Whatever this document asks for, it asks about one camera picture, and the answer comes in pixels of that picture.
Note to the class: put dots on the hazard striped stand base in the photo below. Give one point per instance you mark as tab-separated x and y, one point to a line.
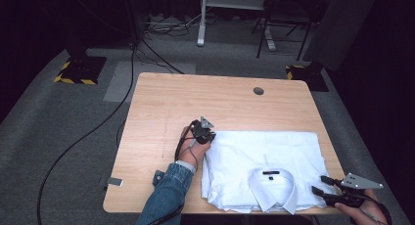
81	71
310	78

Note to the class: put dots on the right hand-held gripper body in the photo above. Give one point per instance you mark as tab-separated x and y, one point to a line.
354	187

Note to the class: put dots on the white desk frame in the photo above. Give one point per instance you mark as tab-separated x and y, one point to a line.
202	22

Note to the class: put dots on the black tripod stand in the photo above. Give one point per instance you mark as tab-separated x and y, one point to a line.
261	39

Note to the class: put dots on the white collared shirt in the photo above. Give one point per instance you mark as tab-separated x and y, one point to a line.
261	153

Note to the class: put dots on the grey leaning panel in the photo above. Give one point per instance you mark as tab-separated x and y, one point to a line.
339	29

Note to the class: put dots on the small white grey tag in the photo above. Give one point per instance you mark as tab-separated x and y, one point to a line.
115	181

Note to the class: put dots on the person's left hand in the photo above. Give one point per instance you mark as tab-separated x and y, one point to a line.
194	151

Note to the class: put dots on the grey floor mat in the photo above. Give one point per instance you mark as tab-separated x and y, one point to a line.
124	81

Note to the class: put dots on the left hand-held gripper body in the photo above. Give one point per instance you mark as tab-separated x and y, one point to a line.
202	133

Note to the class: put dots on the person's right hand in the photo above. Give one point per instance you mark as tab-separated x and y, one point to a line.
362	213

